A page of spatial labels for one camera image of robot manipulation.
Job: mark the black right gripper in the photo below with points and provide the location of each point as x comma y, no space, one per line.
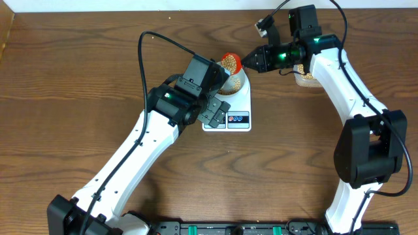
264,64

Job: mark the white digital kitchen scale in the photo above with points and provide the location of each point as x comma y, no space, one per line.
238,118

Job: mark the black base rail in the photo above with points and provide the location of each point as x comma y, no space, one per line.
297,227

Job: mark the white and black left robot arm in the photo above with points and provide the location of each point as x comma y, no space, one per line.
97,207

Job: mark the grey plastic bowl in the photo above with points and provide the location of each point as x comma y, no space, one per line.
241,76

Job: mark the clear plastic container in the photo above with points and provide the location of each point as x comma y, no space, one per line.
305,80

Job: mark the yellow soybeans pile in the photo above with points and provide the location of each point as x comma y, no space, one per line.
303,74

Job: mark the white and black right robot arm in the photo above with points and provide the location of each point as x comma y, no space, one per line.
371,147

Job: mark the soybeans in scoop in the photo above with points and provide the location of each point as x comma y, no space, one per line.
229,63

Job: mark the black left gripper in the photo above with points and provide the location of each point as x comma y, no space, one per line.
215,111

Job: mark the red plastic scoop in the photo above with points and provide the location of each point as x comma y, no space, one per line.
238,60

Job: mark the soybeans in bowl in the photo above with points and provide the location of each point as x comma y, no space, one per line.
231,86

